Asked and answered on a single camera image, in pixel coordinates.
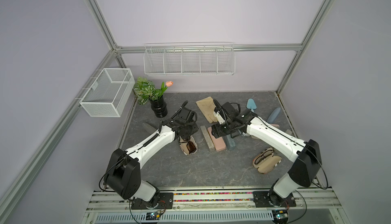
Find green glasses case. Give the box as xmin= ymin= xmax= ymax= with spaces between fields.
xmin=200 ymin=126 xmax=215 ymax=152

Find pink glasses case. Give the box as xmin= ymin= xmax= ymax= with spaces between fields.
xmin=207 ymin=127 xmax=226 ymax=152

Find beige case brown sunglasses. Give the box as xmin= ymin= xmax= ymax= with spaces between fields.
xmin=178 ymin=135 xmax=198 ymax=156

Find teal grey case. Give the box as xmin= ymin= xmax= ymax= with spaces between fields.
xmin=223 ymin=135 xmax=236 ymax=151

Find blue brown glasses case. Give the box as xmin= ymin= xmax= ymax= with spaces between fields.
xmin=267 ymin=107 xmax=281 ymax=124

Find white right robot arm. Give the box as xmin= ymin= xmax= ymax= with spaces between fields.
xmin=211 ymin=99 xmax=323 ymax=207

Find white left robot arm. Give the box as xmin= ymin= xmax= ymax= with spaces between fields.
xmin=99 ymin=100 xmax=199 ymax=208

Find beige case black glasses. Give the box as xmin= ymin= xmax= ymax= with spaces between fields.
xmin=252 ymin=147 xmax=282 ymax=174

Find brown tortoise sunglasses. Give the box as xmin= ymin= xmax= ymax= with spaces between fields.
xmin=186 ymin=141 xmax=198 ymax=154

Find beige fabric glove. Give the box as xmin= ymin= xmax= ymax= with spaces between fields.
xmin=196 ymin=97 xmax=218 ymax=124

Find black glossy vase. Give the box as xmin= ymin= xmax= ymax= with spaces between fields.
xmin=149 ymin=95 xmax=168 ymax=118

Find teal small trowel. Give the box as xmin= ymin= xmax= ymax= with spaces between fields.
xmin=246 ymin=99 xmax=257 ymax=112

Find pink tulip flower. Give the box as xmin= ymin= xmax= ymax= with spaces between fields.
xmin=166 ymin=81 xmax=174 ymax=87

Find green artificial plant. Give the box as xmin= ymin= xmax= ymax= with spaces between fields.
xmin=133 ymin=77 xmax=168 ymax=105

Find aluminium mounting rail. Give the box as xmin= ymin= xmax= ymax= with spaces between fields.
xmin=87 ymin=187 xmax=342 ymax=212

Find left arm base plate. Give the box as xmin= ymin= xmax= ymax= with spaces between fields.
xmin=131 ymin=192 xmax=174 ymax=210

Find long white wire shelf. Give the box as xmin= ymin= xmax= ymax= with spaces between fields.
xmin=144 ymin=42 xmax=236 ymax=76

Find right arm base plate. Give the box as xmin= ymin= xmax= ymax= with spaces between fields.
xmin=253 ymin=191 xmax=296 ymax=208

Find white wire basket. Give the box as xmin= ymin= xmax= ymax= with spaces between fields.
xmin=79 ymin=68 xmax=135 ymax=118

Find white vented cable duct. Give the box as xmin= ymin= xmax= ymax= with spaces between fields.
xmin=95 ymin=210 xmax=274 ymax=224

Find aluminium frame post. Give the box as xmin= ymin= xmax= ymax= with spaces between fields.
xmin=84 ymin=0 xmax=126 ymax=68

